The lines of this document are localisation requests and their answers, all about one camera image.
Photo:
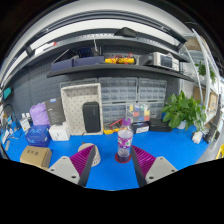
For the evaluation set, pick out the small white box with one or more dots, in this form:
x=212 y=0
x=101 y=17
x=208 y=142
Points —
x=59 y=132

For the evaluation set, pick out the dark wall shelf unit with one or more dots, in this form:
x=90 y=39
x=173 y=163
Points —
x=110 y=68

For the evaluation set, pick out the yellow multimeter with red leads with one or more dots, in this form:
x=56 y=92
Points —
x=108 y=130

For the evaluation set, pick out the flat black case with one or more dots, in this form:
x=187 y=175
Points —
x=160 y=126

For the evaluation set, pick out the blue product box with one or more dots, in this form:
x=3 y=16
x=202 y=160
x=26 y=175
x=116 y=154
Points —
x=37 y=136

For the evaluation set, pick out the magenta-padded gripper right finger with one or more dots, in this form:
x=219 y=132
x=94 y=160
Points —
x=156 y=168

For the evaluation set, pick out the black box with white label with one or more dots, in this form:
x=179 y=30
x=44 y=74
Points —
x=140 y=128

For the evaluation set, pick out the purple-capped clear drink bottle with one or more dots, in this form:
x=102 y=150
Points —
x=125 y=140

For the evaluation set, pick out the black rectangular speaker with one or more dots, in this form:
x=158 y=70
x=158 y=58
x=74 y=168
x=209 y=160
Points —
x=91 y=117

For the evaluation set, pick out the small white adapter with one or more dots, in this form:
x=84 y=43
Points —
x=197 y=137

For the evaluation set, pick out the brown cardboard box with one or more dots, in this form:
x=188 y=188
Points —
x=35 y=156

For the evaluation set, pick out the small white bottles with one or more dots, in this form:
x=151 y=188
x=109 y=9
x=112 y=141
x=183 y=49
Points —
x=24 y=124

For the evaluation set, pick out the dark grey product box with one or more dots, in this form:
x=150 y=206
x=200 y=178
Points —
x=56 y=110

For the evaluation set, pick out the clear organizer with colourful parts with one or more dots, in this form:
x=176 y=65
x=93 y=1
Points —
x=138 y=112

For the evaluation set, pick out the white pegboard tray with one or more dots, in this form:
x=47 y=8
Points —
x=71 y=110

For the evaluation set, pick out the beige patterned ceramic cup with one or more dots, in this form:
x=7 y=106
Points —
x=85 y=146

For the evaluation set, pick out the white side shelf unit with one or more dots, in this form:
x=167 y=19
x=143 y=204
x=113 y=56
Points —
x=208 y=73

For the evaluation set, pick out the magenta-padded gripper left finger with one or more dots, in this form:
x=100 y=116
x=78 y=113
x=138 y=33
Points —
x=66 y=168

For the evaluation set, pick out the purple plastic bag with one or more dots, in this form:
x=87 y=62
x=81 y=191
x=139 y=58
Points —
x=39 y=115

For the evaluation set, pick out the green potted plant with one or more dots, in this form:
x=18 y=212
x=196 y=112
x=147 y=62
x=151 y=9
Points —
x=183 y=111

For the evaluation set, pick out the small teal box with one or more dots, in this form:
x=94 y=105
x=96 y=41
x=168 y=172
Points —
x=7 y=93

